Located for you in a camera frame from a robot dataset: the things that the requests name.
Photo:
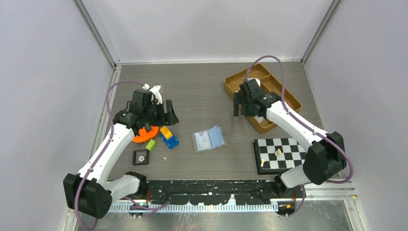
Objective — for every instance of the blue yellow toy car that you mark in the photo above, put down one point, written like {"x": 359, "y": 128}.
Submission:
{"x": 168, "y": 137}

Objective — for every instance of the orange tape dispenser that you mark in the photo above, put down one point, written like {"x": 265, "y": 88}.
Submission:
{"x": 145, "y": 136}

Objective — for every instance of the green block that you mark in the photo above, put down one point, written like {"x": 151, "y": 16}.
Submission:
{"x": 150, "y": 145}

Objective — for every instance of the white printed credit card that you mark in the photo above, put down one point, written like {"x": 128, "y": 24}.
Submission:
{"x": 202, "y": 140}

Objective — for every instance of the small black square box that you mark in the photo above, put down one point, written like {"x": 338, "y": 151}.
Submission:
{"x": 140, "y": 157}

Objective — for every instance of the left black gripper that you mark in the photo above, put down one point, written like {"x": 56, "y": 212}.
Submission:
{"x": 168, "y": 119}

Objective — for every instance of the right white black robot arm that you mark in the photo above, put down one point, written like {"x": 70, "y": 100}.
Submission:
{"x": 325, "y": 155}

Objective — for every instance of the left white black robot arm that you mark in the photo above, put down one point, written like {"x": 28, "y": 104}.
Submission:
{"x": 89, "y": 191}

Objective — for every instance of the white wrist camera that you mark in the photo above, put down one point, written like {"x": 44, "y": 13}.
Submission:
{"x": 156, "y": 94}
{"x": 254, "y": 79}

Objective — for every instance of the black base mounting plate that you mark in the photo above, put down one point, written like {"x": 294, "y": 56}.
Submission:
{"x": 214, "y": 192}

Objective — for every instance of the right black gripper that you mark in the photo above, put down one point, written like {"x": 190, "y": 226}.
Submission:
{"x": 239, "y": 99}

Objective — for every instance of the black white chessboard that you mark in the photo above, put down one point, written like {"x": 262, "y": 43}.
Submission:
{"x": 292, "y": 155}

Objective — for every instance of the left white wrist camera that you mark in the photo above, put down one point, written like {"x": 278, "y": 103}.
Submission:
{"x": 156, "y": 94}

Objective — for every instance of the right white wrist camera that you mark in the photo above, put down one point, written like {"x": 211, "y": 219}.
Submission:
{"x": 254, "y": 79}

